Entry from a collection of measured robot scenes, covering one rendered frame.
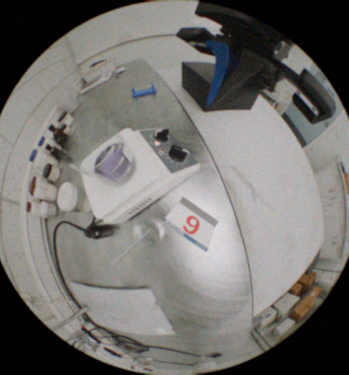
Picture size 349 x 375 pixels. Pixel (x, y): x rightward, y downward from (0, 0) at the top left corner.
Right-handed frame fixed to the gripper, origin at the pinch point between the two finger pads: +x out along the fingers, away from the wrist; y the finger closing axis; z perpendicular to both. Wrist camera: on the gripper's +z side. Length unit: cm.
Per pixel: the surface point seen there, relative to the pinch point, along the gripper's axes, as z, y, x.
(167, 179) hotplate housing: 2.0, 1.5, 14.5
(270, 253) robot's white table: -10.3, 29.2, 13.9
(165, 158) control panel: 0.1, -1.8, 13.8
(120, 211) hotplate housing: 9.2, 1.4, 19.6
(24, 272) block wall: 55, 0, 41
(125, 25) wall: -13, -144, -52
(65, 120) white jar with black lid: 19, -55, 29
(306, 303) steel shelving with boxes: -56, 218, 8
